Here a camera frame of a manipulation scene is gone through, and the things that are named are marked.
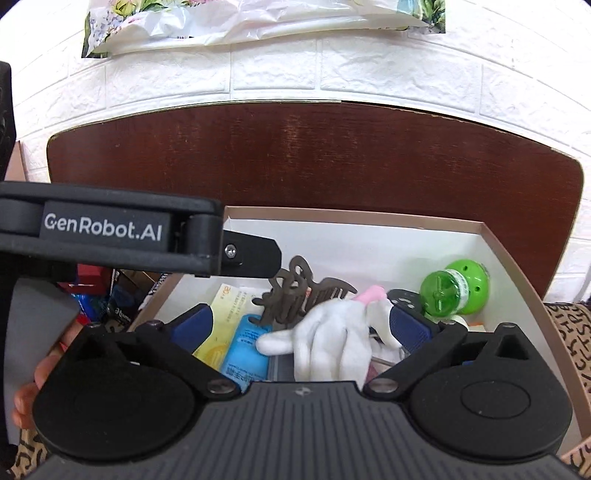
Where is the green mosquito repellent bottle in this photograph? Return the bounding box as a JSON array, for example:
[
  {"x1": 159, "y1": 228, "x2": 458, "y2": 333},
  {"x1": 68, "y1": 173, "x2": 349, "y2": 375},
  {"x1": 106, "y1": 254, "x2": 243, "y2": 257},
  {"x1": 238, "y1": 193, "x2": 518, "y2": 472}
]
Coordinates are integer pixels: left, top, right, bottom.
[{"x1": 419, "y1": 259, "x2": 490, "y2": 318}]

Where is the dark red gift box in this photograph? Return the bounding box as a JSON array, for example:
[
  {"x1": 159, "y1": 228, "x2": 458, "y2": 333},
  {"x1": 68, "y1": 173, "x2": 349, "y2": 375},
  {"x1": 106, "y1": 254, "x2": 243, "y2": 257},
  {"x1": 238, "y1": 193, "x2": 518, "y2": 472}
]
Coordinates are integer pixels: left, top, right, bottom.
[{"x1": 58, "y1": 264, "x2": 112, "y2": 296}]

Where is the white pink glove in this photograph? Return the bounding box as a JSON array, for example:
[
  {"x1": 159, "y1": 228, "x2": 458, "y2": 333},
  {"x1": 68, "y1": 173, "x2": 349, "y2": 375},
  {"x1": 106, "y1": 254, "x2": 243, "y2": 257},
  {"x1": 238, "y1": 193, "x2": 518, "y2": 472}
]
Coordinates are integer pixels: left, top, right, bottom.
[{"x1": 256, "y1": 285, "x2": 404, "y2": 387}]

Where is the brown hair claw clip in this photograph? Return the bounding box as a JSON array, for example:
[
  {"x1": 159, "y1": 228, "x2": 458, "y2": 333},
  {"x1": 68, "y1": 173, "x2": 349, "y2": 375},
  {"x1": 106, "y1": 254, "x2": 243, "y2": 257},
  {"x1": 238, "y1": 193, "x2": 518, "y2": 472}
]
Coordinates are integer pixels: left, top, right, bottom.
[{"x1": 252, "y1": 255, "x2": 358, "y2": 326}]

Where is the person's left hand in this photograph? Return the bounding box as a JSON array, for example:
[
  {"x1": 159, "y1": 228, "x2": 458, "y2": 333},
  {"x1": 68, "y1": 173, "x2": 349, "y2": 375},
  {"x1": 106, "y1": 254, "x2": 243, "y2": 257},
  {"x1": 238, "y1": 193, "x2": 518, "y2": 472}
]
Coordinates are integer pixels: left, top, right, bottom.
[{"x1": 12, "y1": 315, "x2": 88, "y2": 429}]

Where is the black car key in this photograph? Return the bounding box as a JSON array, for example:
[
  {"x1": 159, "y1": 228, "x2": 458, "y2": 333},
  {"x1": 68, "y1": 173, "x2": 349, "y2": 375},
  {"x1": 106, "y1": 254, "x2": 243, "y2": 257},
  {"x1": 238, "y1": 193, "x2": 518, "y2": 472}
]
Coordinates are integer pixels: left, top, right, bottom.
[{"x1": 387, "y1": 289, "x2": 423, "y2": 314}]

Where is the black box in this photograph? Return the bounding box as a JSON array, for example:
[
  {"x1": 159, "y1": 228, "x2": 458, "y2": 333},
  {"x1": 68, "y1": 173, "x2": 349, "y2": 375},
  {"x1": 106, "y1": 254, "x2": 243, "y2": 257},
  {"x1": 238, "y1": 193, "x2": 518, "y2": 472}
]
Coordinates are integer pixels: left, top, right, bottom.
[{"x1": 100, "y1": 269, "x2": 168, "y2": 333}]

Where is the yellow card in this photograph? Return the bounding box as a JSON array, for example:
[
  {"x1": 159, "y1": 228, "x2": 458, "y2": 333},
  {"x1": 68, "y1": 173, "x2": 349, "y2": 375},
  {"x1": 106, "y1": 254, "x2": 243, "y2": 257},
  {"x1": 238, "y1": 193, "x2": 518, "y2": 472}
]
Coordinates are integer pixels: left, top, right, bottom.
[{"x1": 193, "y1": 284, "x2": 263, "y2": 371}]

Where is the blue medicine box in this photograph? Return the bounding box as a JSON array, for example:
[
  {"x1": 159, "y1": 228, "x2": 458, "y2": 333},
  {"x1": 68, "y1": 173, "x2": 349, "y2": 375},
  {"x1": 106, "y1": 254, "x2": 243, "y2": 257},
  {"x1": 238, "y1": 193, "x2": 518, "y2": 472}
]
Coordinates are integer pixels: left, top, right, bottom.
[{"x1": 221, "y1": 314, "x2": 271, "y2": 391}]

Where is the brown cardboard storage box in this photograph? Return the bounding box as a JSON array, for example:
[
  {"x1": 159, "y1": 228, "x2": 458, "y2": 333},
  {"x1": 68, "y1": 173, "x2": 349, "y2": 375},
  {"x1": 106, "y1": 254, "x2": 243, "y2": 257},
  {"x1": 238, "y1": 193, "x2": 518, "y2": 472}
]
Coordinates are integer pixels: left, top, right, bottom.
[{"x1": 126, "y1": 205, "x2": 583, "y2": 444}]

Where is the blue card pack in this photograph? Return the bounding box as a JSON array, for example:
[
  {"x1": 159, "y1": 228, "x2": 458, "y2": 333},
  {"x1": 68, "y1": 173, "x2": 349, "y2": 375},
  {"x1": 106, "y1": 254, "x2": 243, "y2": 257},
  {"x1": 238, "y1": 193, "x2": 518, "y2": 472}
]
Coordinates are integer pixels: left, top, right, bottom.
[{"x1": 74, "y1": 294, "x2": 109, "y2": 324}]

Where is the lettered leopard tablecloth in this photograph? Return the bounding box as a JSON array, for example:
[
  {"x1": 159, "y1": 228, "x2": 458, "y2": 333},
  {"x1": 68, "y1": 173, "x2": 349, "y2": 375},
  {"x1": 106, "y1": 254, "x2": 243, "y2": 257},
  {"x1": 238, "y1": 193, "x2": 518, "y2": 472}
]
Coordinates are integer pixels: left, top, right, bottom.
[{"x1": 7, "y1": 302, "x2": 590, "y2": 479}]

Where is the dark brown wooden board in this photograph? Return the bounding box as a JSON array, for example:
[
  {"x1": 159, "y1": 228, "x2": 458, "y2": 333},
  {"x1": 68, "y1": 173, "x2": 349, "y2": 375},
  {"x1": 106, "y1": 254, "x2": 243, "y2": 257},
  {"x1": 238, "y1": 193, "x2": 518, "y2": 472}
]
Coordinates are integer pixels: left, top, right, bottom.
[{"x1": 46, "y1": 102, "x2": 584, "y2": 294}]

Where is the floral plastic bag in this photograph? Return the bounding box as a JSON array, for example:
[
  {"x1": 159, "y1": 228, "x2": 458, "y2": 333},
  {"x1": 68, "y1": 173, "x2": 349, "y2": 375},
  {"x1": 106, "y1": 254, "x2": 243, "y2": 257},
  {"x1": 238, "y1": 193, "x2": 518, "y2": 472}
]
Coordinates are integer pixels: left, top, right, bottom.
[{"x1": 82, "y1": 0, "x2": 446, "y2": 58}]

